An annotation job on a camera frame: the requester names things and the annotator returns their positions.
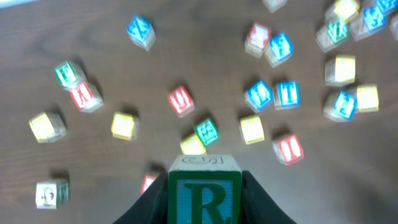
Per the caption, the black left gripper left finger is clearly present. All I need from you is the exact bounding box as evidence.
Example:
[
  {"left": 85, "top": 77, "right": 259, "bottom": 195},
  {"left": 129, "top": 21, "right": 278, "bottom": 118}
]
[{"left": 114, "top": 172, "right": 169, "bottom": 224}]

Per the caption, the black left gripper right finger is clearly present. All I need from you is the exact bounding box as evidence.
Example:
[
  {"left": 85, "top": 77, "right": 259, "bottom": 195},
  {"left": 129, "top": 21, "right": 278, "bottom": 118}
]
[{"left": 241, "top": 170, "right": 296, "bottom": 224}]

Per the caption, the green R wooden block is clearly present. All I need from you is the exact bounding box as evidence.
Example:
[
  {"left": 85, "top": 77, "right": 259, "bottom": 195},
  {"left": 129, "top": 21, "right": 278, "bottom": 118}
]
[{"left": 167, "top": 154, "right": 243, "bottom": 224}]

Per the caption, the red i wooden block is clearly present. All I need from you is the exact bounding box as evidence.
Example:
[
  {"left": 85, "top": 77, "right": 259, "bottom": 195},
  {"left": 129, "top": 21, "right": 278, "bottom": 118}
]
[
  {"left": 272, "top": 134, "right": 305, "bottom": 166},
  {"left": 244, "top": 22, "right": 271, "bottom": 58}
]

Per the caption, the red u wooden block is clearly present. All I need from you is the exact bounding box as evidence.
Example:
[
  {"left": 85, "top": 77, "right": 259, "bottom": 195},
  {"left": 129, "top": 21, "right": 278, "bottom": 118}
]
[
  {"left": 141, "top": 174, "right": 158, "bottom": 195},
  {"left": 167, "top": 85, "right": 195, "bottom": 118}
]

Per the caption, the yellow block beside B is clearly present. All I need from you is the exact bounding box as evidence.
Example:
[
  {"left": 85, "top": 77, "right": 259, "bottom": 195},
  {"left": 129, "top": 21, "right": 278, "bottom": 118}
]
[{"left": 180, "top": 133, "right": 206, "bottom": 155}]

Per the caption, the yellow block centre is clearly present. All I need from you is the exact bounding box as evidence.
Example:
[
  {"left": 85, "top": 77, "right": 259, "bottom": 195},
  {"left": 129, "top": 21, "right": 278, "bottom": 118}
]
[{"left": 240, "top": 115, "right": 265, "bottom": 145}]

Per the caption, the yellow wooden block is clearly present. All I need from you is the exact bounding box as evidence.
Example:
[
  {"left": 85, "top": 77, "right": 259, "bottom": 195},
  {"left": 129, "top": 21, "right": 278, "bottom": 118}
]
[
  {"left": 29, "top": 112, "right": 67, "bottom": 143},
  {"left": 111, "top": 112, "right": 139, "bottom": 141}
]

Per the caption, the green B wooden block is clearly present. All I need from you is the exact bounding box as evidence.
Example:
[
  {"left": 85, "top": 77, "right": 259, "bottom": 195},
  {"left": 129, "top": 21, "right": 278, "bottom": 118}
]
[{"left": 194, "top": 119, "right": 219, "bottom": 146}]

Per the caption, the red A wooden block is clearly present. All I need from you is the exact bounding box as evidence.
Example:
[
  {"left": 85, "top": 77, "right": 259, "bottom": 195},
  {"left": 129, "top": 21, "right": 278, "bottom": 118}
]
[{"left": 35, "top": 179, "right": 70, "bottom": 209}]

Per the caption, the blue L wooden block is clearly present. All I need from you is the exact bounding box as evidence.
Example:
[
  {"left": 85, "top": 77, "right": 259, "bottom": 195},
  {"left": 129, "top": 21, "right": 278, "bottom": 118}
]
[{"left": 244, "top": 80, "right": 273, "bottom": 113}]

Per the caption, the blue T wooden block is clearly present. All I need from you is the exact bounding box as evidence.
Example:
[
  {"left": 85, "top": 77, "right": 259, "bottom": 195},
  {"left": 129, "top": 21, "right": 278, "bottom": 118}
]
[{"left": 274, "top": 80, "right": 301, "bottom": 110}]

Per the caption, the red Y wooden block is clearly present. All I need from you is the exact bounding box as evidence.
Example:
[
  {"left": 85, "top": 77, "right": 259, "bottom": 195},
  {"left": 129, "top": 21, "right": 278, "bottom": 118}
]
[{"left": 69, "top": 82, "right": 103, "bottom": 113}]

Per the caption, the yellow wooden block left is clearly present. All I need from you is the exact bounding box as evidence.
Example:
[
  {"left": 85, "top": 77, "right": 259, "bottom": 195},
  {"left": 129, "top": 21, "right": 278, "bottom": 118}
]
[{"left": 29, "top": 112, "right": 67, "bottom": 143}]

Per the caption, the blue 2 wooden block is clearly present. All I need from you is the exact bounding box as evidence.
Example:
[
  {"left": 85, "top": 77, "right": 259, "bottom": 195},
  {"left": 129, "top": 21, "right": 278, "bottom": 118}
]
[{"left": 323, "top": 90, "right": 358, "bottom": 122}]

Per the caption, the green F wooden block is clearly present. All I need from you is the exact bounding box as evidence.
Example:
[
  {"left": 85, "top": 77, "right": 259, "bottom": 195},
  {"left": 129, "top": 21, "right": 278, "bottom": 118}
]
[{"left": 53, "top": 60, "right": 86, "bottom": 91}]

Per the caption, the yellow block beside 2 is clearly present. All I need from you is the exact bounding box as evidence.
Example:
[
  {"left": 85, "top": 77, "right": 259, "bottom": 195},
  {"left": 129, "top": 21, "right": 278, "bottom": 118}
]
[{"left": 349, "top": 84, "right": 379, "bottom": 113}]

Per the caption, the yellow block mid right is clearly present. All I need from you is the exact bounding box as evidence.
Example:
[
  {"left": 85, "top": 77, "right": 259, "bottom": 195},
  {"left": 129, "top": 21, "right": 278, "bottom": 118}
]
[{"left": 325, "top": 54, "right": 356, "bottom": 87}]

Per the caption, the blue P wooden block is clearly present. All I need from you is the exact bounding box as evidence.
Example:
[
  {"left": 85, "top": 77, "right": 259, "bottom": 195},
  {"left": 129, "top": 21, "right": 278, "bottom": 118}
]
[{"left": 264, "top": 32, "right": 294, "bottom": 68}]

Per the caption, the blue X wooden block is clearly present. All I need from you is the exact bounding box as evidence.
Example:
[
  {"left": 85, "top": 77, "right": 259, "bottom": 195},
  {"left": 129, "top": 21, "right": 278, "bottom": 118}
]
[{"left": 126, "top": 15, "right": 156, "bottom": 51}]

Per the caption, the green Z wooden block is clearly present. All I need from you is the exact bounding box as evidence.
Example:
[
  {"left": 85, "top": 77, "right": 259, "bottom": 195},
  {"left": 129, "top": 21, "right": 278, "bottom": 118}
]
[{"left": 316, "top": 19, "right": 350, "bottom": 53}]

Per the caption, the yellow block top right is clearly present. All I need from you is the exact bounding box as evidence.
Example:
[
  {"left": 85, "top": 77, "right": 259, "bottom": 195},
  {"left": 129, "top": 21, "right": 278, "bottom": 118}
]
[{"left": 324, "top": 0, "right": 360, "bottom": 22}]

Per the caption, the blue D wooden block upper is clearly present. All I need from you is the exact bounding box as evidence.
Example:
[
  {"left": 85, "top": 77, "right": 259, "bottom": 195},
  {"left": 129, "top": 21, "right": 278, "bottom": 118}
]
[{"left": 363, "top": 0, "right": 397, "bottom": 16}]

